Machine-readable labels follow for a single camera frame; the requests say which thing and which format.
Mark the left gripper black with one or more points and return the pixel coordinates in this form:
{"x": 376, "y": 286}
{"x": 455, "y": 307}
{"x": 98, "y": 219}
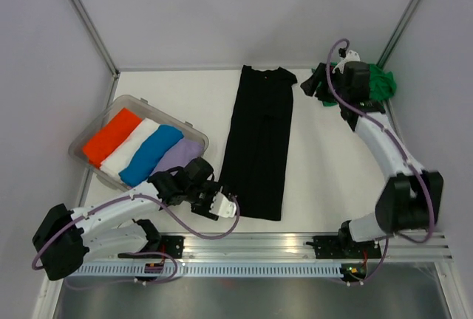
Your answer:
{"x": 204, "y": 210}

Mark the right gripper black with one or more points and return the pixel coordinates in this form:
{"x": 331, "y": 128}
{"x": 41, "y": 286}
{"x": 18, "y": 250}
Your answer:
{"x": 321, "y": 74}

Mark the black t shirt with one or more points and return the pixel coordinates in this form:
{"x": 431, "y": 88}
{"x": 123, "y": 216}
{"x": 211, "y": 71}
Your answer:
{"x": 255, "y": 159}

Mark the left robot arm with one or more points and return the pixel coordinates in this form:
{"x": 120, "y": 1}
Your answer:
{"x": 68, "y": 238}

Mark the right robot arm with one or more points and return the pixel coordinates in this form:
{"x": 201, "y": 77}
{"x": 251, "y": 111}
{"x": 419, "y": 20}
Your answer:
{"x": 411, "y": 196}

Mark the lilac rolled t shirt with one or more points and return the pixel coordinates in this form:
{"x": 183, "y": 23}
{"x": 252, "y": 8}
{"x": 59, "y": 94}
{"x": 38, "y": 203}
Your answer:
{"x": 179, "y": 155}

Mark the green t shirt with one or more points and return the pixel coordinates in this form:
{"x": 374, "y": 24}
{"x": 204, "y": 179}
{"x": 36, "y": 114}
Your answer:
{"x": 382, "y": 87}

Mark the blue rolled t shirt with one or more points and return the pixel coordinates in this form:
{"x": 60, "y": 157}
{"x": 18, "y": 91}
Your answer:
{"x": 149, "y": 154}

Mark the clear plastic bin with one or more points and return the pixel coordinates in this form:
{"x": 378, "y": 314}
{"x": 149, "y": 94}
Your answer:
{"x": 142, "y": 110}

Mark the white rolled t shirt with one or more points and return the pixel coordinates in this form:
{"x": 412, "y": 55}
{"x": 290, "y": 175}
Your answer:
{"x": 120, "y": 158}

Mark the orange rolled t shirt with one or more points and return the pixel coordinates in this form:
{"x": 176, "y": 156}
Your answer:
{"x": 103, "y": 143}

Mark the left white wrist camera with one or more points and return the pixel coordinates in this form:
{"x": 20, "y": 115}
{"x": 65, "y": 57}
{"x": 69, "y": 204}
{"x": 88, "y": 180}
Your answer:
{"x": 224, "y": 205}

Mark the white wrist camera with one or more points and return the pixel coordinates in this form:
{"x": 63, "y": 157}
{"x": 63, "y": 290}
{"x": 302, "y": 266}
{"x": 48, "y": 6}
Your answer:
{"x": 350, "y": 56}
{"x": 224, "y": 205}

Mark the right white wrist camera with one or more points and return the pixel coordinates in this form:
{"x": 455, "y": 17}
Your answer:
{"x": 350, "y": 56}

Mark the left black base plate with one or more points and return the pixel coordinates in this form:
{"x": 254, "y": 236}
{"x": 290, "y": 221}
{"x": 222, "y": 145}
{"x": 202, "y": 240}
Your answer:
{"x": 170, "y": 245}

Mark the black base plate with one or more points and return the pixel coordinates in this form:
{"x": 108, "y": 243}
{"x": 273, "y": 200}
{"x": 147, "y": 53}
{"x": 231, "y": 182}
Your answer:
{"x": 332, "y": 247}
{"x": 170, "y": 245}

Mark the right aluminium frame post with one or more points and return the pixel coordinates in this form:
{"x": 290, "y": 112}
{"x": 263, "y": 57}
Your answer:
{"x": 399, "y": 30}

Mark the aluminium frame post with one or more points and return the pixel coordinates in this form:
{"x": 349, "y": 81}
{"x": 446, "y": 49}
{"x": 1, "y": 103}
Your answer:
{"x": 93, "y": 33}
{"x": 399, "y": 30}

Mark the white slotted cable duct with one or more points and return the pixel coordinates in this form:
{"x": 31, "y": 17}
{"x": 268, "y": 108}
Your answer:
{"x": 212, "y": 270}

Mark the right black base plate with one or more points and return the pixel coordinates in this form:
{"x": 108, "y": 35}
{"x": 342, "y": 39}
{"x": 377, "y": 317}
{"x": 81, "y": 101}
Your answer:
{"x": 332, "y": 247}

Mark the aluminium front rail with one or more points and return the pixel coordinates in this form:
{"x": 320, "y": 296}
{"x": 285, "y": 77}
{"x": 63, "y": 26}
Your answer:
{"x": 290, "y": 247}

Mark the left aluminium frame post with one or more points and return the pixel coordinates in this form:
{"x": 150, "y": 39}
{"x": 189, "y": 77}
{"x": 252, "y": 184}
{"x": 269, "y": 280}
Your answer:
{"x": 93, "y": 33}

